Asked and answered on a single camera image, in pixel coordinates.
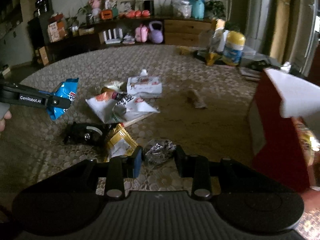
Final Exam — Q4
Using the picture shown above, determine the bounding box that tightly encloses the yellow white snack pouch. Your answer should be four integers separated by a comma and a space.
104, 124, 138, 163

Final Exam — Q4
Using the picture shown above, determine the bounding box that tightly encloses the silver wrapper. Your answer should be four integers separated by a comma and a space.
143, 139, 176, 168

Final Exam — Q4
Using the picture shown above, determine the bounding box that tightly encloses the black snack packet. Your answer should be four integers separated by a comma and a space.
61, 122, 117, 146

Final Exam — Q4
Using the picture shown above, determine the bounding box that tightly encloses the blue cookie snack pack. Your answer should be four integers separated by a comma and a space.
47, 78, 79, 120

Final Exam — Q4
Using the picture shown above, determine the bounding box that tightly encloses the yellow red chip bag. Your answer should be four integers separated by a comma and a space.
293, 118, 319, 152

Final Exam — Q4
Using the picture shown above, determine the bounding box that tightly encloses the person left hand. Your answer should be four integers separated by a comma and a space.
0, 111, 12, 132

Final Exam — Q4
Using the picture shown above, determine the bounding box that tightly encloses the white silver snack bag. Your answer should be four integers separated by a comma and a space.
86, 91, 159, 124

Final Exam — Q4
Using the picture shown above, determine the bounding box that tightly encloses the small brown wrapper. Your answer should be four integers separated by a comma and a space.
187, 89, 207, 109

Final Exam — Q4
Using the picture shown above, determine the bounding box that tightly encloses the red white cardboard box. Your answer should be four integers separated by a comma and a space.
248, 68, 319, 192

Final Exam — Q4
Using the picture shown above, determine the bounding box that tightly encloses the beige wrapped bun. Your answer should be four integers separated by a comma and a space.
101, 81, 124, 93

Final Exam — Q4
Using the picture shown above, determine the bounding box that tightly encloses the orange tissue box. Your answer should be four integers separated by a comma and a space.
100, 9, 113, 20

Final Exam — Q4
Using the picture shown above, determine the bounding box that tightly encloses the yellow clear snack bag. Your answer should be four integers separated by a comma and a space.
206, 18, 225, 66

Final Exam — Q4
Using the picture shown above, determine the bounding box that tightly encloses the yellow lid wipes canister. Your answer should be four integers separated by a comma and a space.
222, 31, 246, 66

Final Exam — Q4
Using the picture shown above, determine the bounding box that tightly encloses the wooden drawer cabinet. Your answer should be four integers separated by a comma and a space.
164, 19, 217, 47

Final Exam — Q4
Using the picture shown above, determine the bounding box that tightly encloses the purple kettlebell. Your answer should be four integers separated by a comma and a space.
149, 21, 163, 44

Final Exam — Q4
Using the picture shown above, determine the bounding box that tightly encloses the pink small bag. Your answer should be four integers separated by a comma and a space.
135, 25, 149, 43

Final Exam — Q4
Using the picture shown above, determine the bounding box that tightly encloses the clear plastic bag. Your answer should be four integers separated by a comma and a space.
172, 0, 192, 18

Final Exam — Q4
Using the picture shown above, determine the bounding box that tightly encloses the teal spray bottle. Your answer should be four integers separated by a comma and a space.
188, 0, 204, 20

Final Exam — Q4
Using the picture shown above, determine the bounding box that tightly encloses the picture frame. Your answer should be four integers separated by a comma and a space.
117, 0, 143, 14

